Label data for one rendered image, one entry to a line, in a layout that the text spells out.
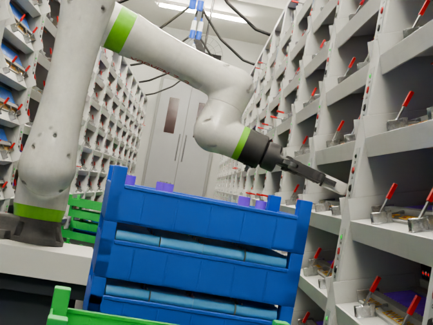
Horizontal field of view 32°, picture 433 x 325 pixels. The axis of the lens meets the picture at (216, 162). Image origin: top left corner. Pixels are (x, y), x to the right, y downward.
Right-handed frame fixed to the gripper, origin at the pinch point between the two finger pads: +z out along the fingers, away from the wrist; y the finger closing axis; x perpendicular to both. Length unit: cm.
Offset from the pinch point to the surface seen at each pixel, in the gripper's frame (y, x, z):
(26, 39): -166, 17, -136
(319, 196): -44.3, -1.9, 4.8
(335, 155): -11.6, 8.5, -0.9
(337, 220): 9.9, -8.7, 2.6
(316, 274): -25.5, -24.5, 10.2
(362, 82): 6.1, 26.5, -4.9
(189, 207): 87, -18, -33
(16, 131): -185, -27, -126
